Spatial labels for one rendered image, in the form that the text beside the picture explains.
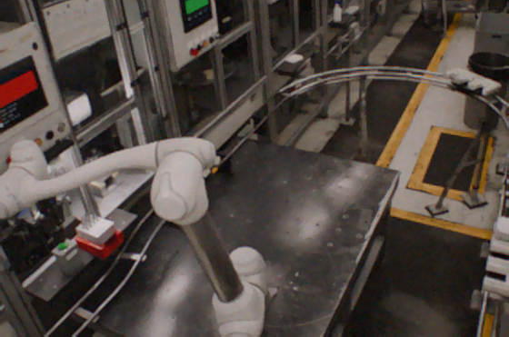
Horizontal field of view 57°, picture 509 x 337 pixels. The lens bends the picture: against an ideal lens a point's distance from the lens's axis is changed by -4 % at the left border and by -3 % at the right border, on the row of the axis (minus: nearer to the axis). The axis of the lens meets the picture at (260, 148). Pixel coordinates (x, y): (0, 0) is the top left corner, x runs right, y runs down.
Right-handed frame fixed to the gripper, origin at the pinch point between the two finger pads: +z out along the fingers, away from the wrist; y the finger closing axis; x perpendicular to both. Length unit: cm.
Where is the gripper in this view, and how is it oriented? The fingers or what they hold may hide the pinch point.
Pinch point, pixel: (59, 234)
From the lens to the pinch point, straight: 197.9
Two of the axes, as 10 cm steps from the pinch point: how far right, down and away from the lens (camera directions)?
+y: -4.6, 5.1, -7.2
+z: 0.8, 8.4, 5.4
